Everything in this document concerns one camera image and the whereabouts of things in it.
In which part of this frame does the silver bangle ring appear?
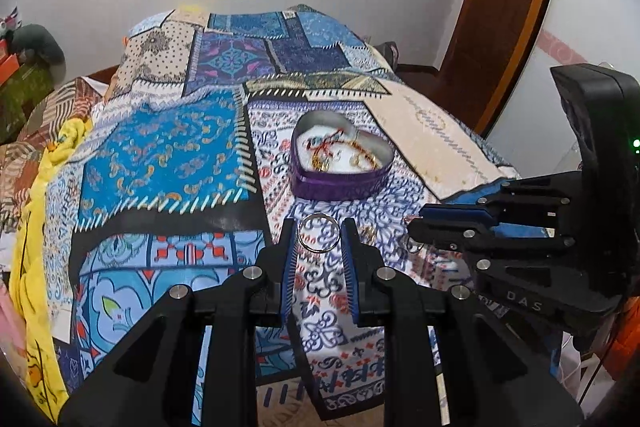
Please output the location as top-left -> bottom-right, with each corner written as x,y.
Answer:
297,212 -> 343,255

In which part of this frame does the red gold cord bracelet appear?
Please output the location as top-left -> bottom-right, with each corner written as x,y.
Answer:
304,128 -> 384,172

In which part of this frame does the purple heart-shaped tin box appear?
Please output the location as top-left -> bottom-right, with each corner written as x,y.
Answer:
288,109 -> 395,202

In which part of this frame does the patchwork patterned blue bedspread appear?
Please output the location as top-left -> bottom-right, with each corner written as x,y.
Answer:
43,6 -> 515,418

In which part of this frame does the dark bag on floor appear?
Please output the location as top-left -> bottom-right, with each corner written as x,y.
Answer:
374,41 -> 399,70

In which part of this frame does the brown wooden door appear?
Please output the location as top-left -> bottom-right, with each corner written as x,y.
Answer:
433,0 -> 549,136

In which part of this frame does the yellow blanket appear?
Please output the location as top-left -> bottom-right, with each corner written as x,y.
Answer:
9,117 -> 93,423

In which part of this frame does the brown patterned cloth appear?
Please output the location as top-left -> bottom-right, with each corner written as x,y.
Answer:
1,77 -> 103,233

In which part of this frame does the dark green round cushion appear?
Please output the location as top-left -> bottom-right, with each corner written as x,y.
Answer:
8,24 -> 66,86

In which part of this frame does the orange box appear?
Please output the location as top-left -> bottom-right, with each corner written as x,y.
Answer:
0,54 -> 20,86

